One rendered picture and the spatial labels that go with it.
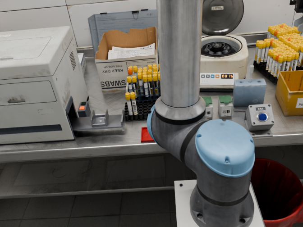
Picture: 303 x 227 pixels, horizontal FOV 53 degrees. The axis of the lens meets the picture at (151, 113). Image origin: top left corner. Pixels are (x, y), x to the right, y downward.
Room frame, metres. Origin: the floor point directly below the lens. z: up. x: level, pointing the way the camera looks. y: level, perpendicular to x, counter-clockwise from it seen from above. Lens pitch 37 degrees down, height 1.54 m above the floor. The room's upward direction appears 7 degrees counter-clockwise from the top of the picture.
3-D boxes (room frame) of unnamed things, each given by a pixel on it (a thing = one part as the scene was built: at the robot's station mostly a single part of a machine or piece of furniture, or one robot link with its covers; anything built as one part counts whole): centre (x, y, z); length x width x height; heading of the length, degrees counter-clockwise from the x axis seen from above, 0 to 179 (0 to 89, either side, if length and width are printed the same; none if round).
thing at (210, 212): (0.44, -0.14, 0.95); 0.15 x 0.15 x 0.10
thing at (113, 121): (0.82, 0.20, 0.92); 0.21 x 0.07 x 0.05; 85
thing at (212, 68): (1.11, -0.29, 0.94); 0.30 x 0.24 x 0.12; 166
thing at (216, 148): (0.45, -0.14, 1.07); 0.13 x 0.12 x 0.14; 34
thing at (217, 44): (1.13, -0.30, 0.97); 0.15 x 0.15 x 0.07
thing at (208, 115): (0.83, -0.19, 0.91); 0.05 x 0.04 x 0.07; 175
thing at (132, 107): (0.89, 0.01, 0.93); 0.17 x 0.09 x 0.11; 86
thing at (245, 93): (0.86, -0.34, 0.92); 0.10 x 0.07 x 0.10; 80
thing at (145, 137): (0.77, 0.01, 0.88); 0.07 x 0.07 x 0.01; 85
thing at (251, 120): (0.76, -0.34, 0.92); 0.13 x 0.07 x 0.08; 175
